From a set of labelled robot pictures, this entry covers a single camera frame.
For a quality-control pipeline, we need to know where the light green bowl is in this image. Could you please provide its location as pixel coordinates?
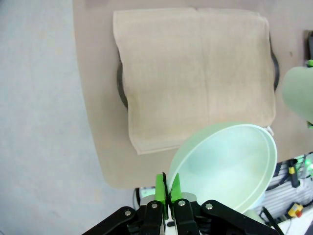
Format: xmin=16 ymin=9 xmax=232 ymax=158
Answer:
xmin=168 ymin=121 xmax=278 ymax=222

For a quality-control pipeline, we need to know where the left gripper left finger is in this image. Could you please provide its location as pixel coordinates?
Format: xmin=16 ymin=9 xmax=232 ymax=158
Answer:
xmin=80 ymin=172 xmax=169 ymax=235

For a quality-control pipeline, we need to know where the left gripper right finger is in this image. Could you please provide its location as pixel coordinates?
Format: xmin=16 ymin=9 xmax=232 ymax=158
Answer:
xmin=171 ymin=173 xmax=279 ymax=235

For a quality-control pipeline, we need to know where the yellow emergency stop box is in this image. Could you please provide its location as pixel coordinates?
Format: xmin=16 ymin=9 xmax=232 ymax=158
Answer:
xmin=287 ymin=203 xmax=304 ymax=217

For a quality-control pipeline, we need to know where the tall light green cup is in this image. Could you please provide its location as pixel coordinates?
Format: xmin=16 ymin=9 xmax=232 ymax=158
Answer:
xmin=281 ymin=66 xmax=313 ymax=122

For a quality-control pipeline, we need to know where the dark brown serving tray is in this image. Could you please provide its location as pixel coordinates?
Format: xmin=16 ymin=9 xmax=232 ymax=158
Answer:
xmin=116 ymin=36 xmax=279 ymax=110
xmin=303 ymin=29 xmax=313 ymax=62

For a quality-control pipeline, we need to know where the beige cloth mat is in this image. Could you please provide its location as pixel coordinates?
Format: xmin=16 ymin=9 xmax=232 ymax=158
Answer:
xmin=112 ymin=7 xmax=277 ymax=155

